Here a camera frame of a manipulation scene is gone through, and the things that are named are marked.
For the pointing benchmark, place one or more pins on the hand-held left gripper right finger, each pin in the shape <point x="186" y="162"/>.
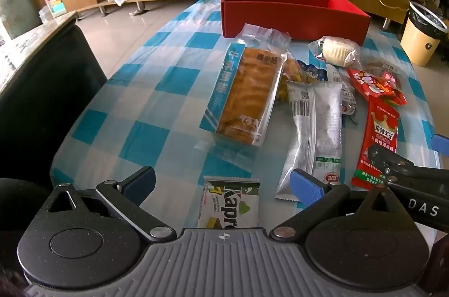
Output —
<point x="308" y="189"/>

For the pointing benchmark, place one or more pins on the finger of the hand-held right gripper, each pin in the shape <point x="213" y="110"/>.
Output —
<point x="386" y="162"/>
<point x="442" y="144"/>

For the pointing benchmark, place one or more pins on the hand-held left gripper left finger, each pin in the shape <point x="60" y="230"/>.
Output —
<point x="140" y="182"/>

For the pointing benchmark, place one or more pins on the red spicy strip packet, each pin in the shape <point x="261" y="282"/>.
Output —
<point x="380" y="128"/>

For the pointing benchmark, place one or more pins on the silver white snack packet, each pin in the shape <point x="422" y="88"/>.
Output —
<point x="315" y="128"/>

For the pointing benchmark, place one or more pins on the blue sausage packet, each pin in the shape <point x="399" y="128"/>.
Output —
<point x="345" y="97"/>

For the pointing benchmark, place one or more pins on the red candy packet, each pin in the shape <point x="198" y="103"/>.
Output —
<point x="371" y="86"/>

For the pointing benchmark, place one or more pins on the green white wafer packet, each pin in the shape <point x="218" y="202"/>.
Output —
<point x="228" y="202"/>

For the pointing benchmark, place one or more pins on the yellow snack packet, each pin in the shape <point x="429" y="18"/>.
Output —
<point x="291" y="79"/>

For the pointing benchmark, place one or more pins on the bread packet with blue label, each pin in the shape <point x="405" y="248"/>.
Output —
<point x="245" y="86"/>

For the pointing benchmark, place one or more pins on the round pastry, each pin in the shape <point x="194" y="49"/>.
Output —
<point x="336" y="51"/>

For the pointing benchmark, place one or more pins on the red cardboard box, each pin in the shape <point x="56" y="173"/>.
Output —
<point x="280" y="20"/>

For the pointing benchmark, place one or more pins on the blue white checked tablecloth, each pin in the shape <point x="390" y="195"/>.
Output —
<point x="140" y="90"/>

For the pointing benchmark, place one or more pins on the yellow waste bin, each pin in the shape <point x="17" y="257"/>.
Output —
<point x="417" y="41"/>

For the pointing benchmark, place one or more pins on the black chair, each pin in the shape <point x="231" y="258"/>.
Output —
<point x="42" y="100"/>

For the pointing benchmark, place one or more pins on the plastic drawer unit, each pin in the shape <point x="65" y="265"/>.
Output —
<point x="56" y="7"/>

